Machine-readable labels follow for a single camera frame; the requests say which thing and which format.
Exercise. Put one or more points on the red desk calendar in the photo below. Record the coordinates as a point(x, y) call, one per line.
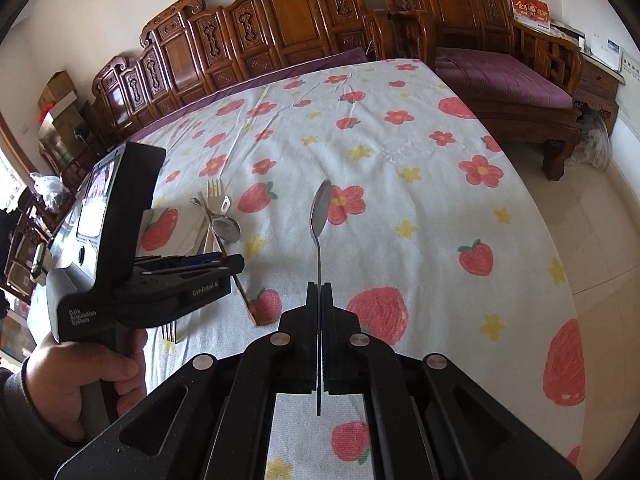
point(530, 10)

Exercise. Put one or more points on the white plastic bag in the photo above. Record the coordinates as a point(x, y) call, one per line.
point(49, 190)

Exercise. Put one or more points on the carved wooden sofa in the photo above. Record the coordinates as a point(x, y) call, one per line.
point(285, 10)

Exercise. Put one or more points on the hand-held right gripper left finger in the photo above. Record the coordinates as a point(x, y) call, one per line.
point(260, 385)

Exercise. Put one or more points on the wooden side table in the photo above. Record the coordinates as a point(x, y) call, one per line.
point(597, 90)

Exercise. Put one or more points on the clear plastic bag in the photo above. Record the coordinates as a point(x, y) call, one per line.
point(595, 140)

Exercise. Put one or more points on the metal spoon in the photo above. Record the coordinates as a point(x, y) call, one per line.
point(320, 210)
point(226, 230)

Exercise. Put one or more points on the metal fork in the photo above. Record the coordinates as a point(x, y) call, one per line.
point(168, 334)

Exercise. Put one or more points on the white router box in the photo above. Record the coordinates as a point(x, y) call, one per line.
point(606, 50)

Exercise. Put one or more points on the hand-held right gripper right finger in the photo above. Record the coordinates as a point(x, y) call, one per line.
point(380, 385)

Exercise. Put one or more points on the cream plastic fork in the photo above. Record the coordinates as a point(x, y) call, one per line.
point(215, 195)

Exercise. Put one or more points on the purple armchair cushion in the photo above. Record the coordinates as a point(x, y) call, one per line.
point(500, 80)

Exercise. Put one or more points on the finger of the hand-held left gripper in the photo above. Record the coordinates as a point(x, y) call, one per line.
point(200, 287)

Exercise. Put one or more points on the thin metal utensil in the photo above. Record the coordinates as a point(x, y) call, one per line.
point(196, 202)

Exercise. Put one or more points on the person's left hand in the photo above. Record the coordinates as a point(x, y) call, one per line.
point(65, 375)

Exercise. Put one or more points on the white wall poster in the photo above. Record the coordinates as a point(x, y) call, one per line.
point(631, 100)

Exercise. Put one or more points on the floral strawberry tablecloth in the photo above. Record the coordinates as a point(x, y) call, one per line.
point(400, 210)

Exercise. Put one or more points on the person's left forearm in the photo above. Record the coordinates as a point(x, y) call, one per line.
point(30, 435)

